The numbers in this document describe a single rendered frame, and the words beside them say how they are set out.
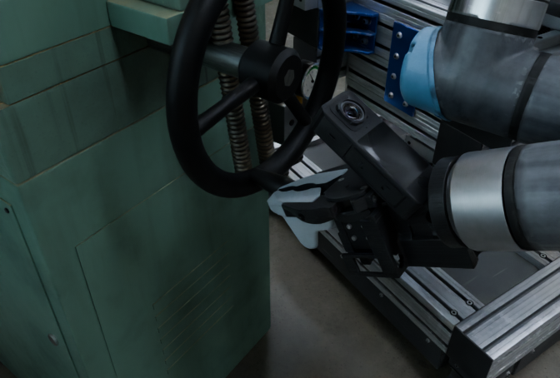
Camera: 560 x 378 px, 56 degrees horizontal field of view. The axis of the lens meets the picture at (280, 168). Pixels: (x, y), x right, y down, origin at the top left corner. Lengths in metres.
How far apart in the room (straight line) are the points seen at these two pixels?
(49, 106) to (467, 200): 0.43
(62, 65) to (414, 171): 0.38
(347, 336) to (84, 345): 0.68
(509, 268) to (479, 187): 0.88
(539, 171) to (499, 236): 0.05
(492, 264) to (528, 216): 0.89
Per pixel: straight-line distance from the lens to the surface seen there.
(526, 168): 0.38
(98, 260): 0.75
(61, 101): 0.62
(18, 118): 0.60
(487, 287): 1.21
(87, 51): 0.62
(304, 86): 0.87
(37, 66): 0.59
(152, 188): 0.76
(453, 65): 0.46
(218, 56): 0.59
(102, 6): 0.62
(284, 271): 1.44
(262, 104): 0.67
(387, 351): 1.31
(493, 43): 0.46
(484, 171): 0.39
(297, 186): 0.52
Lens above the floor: 1.06
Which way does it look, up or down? 36 degrees down
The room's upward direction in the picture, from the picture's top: straight up
